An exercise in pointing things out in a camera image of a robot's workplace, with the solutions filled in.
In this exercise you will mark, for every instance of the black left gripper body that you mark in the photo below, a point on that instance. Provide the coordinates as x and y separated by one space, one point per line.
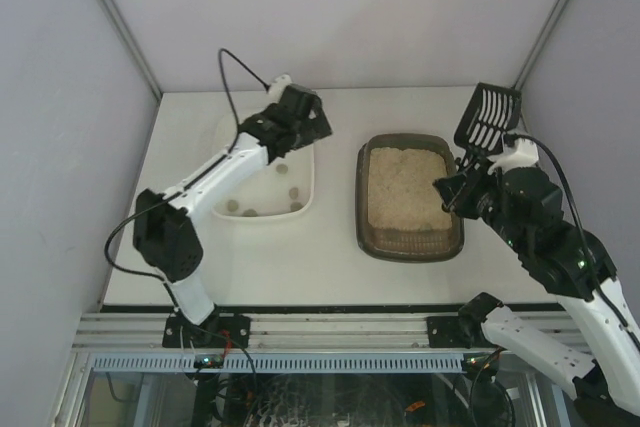
320 123

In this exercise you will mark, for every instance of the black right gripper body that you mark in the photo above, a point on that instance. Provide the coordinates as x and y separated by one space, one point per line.
460 187

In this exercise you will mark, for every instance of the dark translucent litter box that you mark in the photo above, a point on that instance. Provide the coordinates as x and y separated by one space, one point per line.
401 246

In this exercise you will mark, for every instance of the black slotted litter scoop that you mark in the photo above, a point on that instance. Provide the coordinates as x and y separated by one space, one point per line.
491 112

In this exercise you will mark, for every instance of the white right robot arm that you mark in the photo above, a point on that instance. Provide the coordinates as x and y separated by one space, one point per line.
524 208

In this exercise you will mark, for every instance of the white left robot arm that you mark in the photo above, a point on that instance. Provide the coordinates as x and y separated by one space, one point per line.
165 223

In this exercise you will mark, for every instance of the beige pellet litter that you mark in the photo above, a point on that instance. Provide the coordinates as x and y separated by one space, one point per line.
401 195

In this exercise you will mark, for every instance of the green clump near left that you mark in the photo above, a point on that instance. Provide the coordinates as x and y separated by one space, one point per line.
282 169

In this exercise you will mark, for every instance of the white plastic bin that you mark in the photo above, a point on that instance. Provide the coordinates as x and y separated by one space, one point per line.
267 192

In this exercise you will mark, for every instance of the green clump top right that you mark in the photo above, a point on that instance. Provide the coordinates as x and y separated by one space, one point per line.
296 206

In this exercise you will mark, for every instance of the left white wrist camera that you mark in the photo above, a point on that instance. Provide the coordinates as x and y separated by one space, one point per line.
278 85

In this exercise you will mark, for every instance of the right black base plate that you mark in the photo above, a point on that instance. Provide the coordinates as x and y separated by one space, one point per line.
452 331

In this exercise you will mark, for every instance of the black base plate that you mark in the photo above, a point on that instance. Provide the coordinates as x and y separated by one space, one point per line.
218 331
452 331

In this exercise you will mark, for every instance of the grey slotted cable duct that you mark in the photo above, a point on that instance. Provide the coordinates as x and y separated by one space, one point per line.
275 363

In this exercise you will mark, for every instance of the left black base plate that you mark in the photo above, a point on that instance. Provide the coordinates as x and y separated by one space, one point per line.
218 331

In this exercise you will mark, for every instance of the aluminium mounting rail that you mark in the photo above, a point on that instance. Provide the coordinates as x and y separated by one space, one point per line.
269 332

